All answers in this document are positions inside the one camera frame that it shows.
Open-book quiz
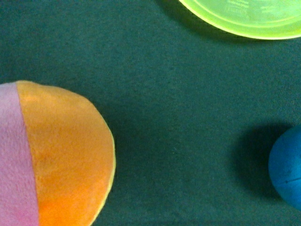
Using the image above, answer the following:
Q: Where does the yellow plastic plate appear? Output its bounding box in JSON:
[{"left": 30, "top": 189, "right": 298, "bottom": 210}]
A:
[{"left": 180, "top": 0, "right": 301, "bottom": 40}]

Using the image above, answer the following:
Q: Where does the black tablecloth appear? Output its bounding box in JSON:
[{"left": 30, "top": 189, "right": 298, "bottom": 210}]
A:
[{"left": 0, "top": 0, "right": 301, "bottom": 226}]

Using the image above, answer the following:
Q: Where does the orange pink plush ball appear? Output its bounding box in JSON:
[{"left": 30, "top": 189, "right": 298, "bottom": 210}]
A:
[{"left": 0, "top": 81, "right": 116, "bottom": 226}]

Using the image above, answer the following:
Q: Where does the dark blue ball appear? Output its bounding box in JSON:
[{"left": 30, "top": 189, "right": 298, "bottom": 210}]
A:
[{"left": 268, "top": 125, "right": 301, "bottom": 210}]

